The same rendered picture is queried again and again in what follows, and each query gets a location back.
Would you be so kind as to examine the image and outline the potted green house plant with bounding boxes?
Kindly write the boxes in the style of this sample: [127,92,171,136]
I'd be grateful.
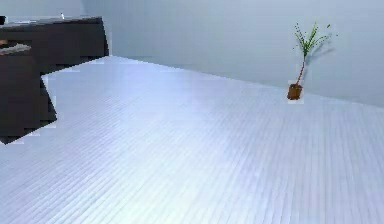
[286,21,334,102]

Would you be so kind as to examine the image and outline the dark brown kitchen counter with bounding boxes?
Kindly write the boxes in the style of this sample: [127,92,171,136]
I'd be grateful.
[0,15,110,76]

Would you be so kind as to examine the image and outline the dark brown cabinet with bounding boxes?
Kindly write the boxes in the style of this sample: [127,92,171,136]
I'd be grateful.
[0,43,58,146]

